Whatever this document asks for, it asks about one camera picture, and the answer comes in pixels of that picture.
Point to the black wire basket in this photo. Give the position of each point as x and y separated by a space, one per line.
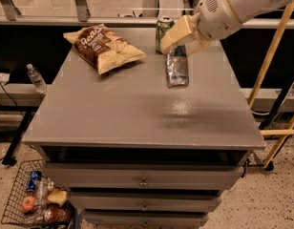
13 213

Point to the blue silver redbull can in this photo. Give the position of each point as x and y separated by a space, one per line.
176 68

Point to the brown yellow chip bag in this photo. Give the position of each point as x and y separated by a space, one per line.
103 48

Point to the clear bottle in basket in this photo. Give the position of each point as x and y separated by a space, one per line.
43 187

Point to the yellow wooden frame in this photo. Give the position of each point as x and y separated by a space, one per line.
281 48

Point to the red packet in basket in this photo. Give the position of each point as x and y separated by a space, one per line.
55 214

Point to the yellow sponge in basket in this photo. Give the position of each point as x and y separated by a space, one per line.
57 197

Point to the green soda can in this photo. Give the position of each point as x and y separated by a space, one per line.
164 23

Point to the clear plastic water bottle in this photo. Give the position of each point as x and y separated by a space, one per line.
36 79

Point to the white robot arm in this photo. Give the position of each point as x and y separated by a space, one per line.
248 9

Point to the grey drawer cabinet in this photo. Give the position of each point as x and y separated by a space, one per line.
132 151

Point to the red apple in basket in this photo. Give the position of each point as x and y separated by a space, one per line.
28 203

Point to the grey side bench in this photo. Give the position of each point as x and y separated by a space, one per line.
18 104

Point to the blue can in basket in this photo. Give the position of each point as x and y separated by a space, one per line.
34 176

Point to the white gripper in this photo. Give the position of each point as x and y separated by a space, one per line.
215 17

